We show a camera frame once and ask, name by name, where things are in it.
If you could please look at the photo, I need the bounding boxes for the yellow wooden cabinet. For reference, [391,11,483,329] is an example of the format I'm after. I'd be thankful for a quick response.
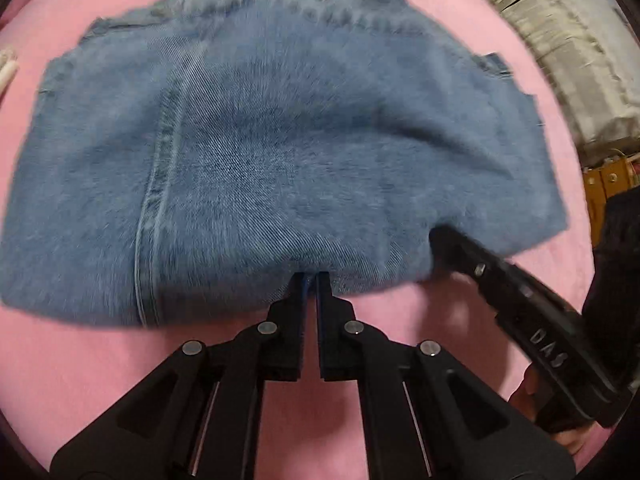
[581,149,640,243]

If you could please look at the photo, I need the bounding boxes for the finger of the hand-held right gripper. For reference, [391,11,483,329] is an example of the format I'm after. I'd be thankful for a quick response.
[429,225,521,318]

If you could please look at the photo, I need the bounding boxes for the blue denim jeans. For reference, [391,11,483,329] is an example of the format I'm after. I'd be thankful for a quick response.
[0,0,568,328]

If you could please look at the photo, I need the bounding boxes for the person's right forearm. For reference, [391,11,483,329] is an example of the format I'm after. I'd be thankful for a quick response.
[581,189,640,411]

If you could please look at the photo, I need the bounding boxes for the cream folded cloth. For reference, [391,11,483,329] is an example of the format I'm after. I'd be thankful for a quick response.
[0,46,21,98]

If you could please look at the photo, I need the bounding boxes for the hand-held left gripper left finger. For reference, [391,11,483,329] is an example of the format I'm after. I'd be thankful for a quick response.
[50,272,309,480]

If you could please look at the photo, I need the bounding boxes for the pink bed sheet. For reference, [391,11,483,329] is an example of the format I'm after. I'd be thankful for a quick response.
[0,0,611,480]

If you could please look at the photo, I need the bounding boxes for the person's right hand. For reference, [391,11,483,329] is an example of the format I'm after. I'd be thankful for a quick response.
[506,364,597,457]

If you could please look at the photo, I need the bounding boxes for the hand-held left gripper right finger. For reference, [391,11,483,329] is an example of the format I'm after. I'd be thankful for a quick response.
[315,271,576,480]

